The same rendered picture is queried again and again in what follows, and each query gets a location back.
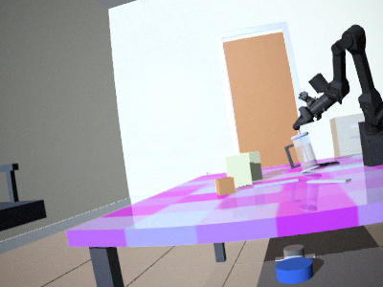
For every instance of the grey cylinder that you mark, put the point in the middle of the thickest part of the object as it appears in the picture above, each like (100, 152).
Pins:
(293, 251)

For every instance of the blue cylinder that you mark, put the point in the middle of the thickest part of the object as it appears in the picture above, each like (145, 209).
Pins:
(294, 270)

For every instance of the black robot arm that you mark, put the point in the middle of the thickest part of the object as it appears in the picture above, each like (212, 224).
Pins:
(354, 41)

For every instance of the small orange-brown cube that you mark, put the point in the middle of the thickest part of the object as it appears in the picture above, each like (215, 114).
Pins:
(225, 186)

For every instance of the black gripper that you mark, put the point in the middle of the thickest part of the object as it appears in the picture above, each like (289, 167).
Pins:
(307, 113)

